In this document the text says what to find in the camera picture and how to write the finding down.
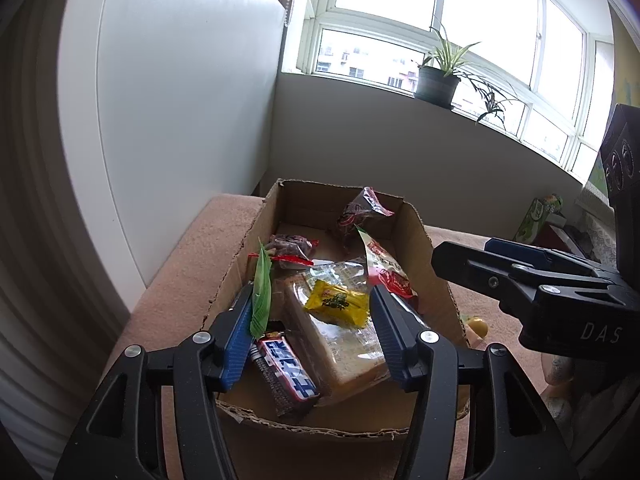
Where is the packed sliced bread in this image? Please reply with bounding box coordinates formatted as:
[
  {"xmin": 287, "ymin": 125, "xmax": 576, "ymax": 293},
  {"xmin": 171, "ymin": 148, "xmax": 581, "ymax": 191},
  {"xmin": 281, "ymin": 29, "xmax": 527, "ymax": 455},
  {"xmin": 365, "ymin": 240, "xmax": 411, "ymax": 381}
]
[{"xmin": 272, "ymin": 257, "xmax": 393, "ymax": 406}]

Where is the yellow round candy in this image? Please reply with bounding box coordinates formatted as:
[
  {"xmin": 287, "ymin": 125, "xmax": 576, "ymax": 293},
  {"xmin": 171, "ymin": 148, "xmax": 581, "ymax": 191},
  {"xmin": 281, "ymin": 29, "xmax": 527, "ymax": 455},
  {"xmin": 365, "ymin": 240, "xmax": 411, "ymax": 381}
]
[{"xmin": 462, "ymin": 316, "xmax": 490, "ymax": 341}]

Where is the small yellow snack packet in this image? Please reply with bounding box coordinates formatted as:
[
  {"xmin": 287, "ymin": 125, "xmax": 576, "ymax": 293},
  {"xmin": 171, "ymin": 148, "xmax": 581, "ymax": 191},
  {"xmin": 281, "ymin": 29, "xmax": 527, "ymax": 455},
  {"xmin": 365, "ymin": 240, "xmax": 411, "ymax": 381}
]
[{"xmin": 305, "ymin": 280, "xmax": 372, "ymax": 330}]

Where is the green snack wrapper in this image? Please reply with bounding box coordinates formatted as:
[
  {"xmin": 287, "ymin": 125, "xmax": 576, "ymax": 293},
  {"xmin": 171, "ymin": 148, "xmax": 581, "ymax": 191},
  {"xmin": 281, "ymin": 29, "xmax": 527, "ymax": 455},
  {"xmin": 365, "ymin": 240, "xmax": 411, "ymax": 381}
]
[{"xmin": 249, "ymin": 236, "xmax": 273, "ymax": 338}]

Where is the small red candy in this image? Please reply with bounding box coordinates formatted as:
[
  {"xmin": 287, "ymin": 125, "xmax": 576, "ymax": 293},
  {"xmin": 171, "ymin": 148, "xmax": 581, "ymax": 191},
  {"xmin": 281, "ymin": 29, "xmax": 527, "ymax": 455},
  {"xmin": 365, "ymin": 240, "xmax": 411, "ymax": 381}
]
[{"xmin": 264, "ymin": 234, "xmax": 321, "ymax": 267}]

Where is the white cabinet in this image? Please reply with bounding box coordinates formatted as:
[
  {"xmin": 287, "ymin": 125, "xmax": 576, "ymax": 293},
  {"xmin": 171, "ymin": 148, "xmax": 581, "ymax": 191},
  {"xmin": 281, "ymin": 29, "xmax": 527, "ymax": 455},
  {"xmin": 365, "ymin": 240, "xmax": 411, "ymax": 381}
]
[{"xmin": 57, "ymin": 0, "xmax": 288, "ymax": 301}]

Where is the clear packet of dark snack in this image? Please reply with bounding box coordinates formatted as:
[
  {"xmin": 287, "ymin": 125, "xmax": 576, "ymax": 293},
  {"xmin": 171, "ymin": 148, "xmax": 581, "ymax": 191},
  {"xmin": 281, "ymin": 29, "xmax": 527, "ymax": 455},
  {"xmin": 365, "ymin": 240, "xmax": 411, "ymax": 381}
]
[{"xmin": 335, "ymin": 186, "xmax": 396, "ymax": 241}]

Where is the green carton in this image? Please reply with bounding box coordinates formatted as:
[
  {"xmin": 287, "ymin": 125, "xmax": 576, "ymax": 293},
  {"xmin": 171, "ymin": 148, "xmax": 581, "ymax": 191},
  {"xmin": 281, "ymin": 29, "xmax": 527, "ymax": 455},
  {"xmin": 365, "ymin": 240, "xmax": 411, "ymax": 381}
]
[{"xmin": 515, "ymin": 194, "xmax": 563, "ymax": 243}]

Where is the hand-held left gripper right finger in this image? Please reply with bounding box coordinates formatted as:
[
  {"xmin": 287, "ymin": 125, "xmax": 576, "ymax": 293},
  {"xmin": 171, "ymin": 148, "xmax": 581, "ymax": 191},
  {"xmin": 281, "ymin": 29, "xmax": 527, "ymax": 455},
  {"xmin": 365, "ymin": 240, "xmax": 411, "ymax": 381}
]
[{"xmin": 369, "ymin": 284, "xmax": 581, "ymax": 480}]

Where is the brown cardboard box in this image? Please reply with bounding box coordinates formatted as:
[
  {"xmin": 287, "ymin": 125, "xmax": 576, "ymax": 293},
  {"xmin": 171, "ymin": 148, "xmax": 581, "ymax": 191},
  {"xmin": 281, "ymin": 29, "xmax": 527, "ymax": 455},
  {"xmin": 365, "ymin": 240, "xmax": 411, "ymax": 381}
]
[{"xmin": 202, "ymin": 178, "xmax": 471, "ymax": 441}]

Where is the patterned cloth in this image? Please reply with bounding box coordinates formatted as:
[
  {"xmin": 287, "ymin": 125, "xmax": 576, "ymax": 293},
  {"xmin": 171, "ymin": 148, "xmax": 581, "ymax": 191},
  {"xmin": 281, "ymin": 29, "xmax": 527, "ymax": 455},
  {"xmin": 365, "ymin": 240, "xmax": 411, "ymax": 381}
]
[{"xmin": 540, "ymin": 352, "xmax": 576, "ymax": 423}]

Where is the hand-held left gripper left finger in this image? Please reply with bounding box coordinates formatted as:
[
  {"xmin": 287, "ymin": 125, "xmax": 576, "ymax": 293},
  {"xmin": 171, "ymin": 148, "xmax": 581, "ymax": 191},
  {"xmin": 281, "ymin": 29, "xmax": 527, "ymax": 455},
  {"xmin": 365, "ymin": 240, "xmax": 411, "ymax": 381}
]
[{"xmin": 52, "ymin": 284, "xmax": 256, "ymax": 480}]

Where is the pink blanket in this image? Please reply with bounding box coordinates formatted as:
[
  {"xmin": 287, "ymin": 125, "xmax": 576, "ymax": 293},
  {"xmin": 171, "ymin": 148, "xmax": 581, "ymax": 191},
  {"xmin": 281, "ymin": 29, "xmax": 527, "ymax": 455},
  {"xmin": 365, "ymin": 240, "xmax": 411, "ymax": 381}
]
[{"xmin": 112, "ymin": 195, "xmax": 621, "ymax": 480}]

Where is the dark chocolate bar white print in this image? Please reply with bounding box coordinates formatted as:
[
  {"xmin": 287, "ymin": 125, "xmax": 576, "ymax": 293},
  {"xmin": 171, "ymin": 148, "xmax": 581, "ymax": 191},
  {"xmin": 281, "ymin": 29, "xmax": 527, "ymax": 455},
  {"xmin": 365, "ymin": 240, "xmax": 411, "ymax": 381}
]
[{"xmin": 248, "ymin": 329, "xmax": 321, "ymax": 418}]

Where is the red and green snack bag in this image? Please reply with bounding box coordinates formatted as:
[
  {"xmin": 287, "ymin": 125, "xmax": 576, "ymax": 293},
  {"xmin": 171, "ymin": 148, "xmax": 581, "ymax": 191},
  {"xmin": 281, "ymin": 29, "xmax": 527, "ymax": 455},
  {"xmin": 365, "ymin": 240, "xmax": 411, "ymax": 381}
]
[{"xmin": 354, "ymin": 225, "xmax": 417, "ymax": 301}]

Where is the grey ribbed panel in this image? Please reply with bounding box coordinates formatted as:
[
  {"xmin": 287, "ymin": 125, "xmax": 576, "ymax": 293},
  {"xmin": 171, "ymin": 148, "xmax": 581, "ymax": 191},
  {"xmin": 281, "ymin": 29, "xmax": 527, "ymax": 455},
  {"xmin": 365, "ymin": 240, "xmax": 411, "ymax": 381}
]
[{"xmin": 0, "ymin": 0, "xmax": 146, "ymax": 480}]

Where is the dark red box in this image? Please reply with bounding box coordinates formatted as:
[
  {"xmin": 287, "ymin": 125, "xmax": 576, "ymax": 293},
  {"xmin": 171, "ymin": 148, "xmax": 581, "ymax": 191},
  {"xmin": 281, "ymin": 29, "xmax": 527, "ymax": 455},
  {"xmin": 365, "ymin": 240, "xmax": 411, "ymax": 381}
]
[{"xmin": 540, "ymin": 220, "xmax": 601, "ymax": 261}]

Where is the white lace cloth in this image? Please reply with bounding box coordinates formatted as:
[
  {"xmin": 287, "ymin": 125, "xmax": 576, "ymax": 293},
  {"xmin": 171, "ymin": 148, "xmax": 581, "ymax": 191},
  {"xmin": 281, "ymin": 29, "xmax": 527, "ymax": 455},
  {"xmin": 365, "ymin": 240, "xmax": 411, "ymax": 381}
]
[{"xmin": 582, "ymin": 210, "xmax": 618, "ymax": 266}]

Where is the potted spider plant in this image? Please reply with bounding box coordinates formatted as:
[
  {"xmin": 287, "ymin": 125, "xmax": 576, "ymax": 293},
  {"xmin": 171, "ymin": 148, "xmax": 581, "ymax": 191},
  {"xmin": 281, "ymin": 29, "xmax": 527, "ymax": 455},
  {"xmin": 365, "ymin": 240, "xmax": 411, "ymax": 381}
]
[{"xmin": 412, "ymin": 17, "xmax": 528, "ymax": 131}]

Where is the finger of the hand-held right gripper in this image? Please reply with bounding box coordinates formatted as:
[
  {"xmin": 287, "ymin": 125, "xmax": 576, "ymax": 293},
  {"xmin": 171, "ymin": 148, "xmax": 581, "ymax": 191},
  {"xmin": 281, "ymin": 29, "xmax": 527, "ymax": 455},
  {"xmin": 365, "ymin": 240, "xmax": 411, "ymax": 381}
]
[
  {"xmin": 431, "ymin": 241, "xmax": 547, "ymax": 312},
  {"xmin": 484, "ymin": 237, "xmax": 617, "ymax": 282}
]

